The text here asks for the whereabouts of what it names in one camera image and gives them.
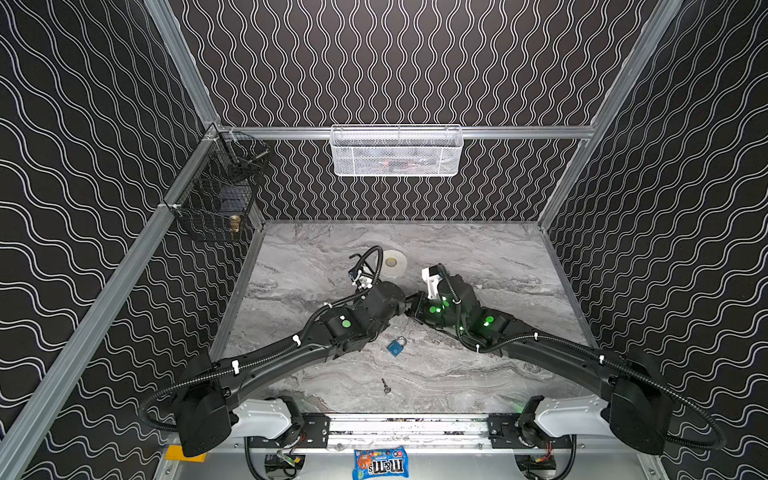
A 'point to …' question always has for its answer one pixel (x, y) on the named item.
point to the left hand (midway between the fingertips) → (411, 295)
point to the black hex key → (354, 255)
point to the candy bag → (372, 463)
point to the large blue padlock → (396, 346)
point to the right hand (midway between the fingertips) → (393, 304)
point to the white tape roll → (394, 263)
